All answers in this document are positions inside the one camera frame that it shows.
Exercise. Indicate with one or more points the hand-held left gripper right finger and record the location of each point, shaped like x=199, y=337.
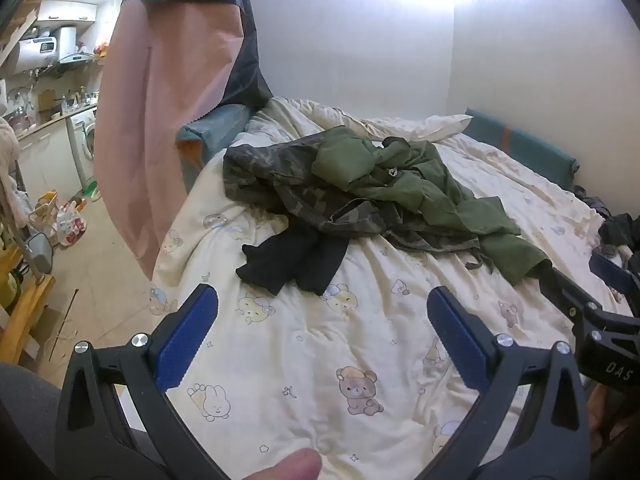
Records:
x=457, y=340

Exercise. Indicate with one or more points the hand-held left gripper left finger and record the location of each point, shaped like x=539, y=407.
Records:
x=187, y=335

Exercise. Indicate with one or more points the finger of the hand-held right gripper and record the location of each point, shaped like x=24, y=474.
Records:
x=612, y=275
x=565, y=292

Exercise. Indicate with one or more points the green pants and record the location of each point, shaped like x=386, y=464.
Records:
x=430, y=185

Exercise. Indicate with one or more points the camouflage pants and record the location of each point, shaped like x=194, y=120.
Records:
x=270, y=175

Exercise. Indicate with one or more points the person's left hand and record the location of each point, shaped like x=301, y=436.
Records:
x=295, y=465

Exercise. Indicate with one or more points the dark clothes pile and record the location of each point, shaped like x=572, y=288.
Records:
x=617, y=227

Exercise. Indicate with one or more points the thin dark rod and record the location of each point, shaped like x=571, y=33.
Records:
x=64, y=322

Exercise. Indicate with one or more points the cream printed quilt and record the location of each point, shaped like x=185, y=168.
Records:
x=325, y=350

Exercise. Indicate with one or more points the black garment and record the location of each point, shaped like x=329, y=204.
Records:
x=300, y=260

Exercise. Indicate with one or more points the printed plastic bag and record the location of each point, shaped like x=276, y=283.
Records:
x=70, y=225

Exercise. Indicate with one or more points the yellow wooden chair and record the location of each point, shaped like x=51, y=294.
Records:
x=27, y=310

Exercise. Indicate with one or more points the dark grey rounded object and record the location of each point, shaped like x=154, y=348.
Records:
x=41, y=252

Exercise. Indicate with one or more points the green basin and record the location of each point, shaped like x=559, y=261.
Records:
x=92, y=191

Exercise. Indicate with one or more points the person's grey trouser leg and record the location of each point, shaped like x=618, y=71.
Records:
x=25, y=410

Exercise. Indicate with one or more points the white pillow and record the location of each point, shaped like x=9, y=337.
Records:
x=440, y=127

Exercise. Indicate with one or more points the white washing machine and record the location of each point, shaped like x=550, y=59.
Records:
x=80, y=145

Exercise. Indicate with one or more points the pink curtain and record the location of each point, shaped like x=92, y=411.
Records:
x=160, y=110

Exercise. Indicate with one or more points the kitchen counter cabinet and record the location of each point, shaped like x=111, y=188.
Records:
x=40, y=155

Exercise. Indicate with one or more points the cream hanging garment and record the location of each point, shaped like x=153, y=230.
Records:
x=7, y=150

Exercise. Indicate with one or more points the cardboard box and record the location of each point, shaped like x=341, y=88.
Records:
x=47, y=100

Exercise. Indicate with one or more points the range hood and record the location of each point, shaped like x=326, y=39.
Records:
x=75, y=58

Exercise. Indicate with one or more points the white water heater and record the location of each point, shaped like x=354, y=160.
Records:
x=50, y=47

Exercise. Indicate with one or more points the teal padded bed rail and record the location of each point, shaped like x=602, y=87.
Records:
x=215, y=125
x=525, y=145

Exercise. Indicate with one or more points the white wall cabinet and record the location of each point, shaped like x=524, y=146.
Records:
x=70, y=10

